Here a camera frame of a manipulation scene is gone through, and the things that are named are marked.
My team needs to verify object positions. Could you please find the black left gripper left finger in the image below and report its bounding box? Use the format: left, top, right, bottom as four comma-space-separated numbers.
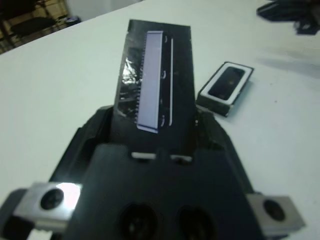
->
49, 106, 115, 183

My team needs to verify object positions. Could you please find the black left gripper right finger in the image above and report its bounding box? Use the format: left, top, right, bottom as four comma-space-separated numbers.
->
194, 107, 255, 197

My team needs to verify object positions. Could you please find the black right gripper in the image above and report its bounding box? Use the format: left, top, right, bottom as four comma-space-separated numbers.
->
256, 0, 320, 36

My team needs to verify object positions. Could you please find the black box lid silver print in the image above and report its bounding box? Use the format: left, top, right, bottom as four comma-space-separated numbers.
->
113, 19, 198, 161

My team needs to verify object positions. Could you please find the black box base white insert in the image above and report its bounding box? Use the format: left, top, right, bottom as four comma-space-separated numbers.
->
196, 61, 255, 118

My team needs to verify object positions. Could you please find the small blue object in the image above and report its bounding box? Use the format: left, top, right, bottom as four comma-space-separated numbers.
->
65, 15, 82, 25

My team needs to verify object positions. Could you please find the black office chair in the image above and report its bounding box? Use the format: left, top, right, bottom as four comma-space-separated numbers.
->
0, 0, 67, 55

